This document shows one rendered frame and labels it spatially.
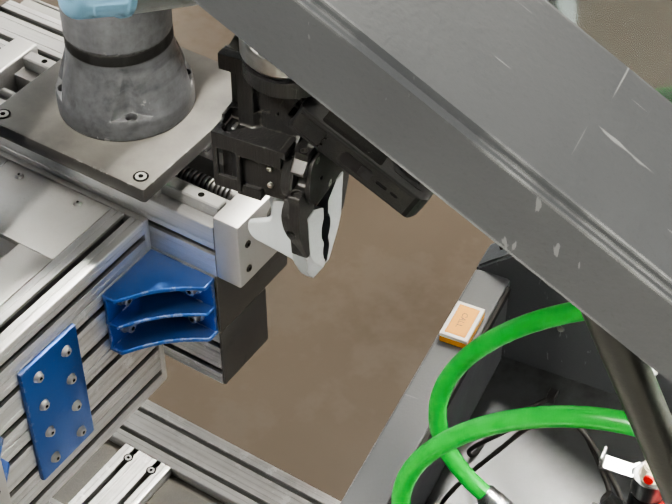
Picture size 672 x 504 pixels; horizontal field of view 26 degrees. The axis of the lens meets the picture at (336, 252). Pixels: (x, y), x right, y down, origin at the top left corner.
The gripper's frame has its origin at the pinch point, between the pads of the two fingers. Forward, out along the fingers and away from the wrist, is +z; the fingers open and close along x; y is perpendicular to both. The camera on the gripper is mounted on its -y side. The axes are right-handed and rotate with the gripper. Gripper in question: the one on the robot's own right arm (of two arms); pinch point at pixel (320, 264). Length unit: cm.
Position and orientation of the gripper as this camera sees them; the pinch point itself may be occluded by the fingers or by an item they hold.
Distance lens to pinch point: 116.4
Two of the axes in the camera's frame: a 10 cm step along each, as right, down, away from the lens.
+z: 0.0, 7.2, 6.9
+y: -9.0, -3.0, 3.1
